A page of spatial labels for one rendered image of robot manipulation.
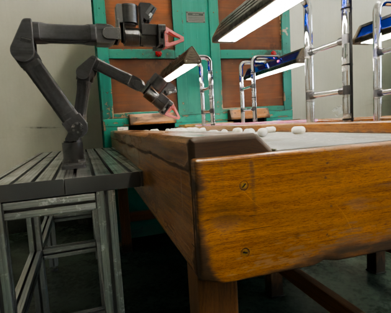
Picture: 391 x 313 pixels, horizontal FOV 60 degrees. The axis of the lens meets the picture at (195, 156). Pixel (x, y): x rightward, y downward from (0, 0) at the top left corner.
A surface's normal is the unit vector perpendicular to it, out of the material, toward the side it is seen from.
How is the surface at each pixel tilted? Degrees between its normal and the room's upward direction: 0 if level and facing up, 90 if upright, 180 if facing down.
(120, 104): 90
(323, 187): 90
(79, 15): 90
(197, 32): 90
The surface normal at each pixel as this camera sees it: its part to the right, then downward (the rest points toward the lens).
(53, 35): 0.39, 0.12
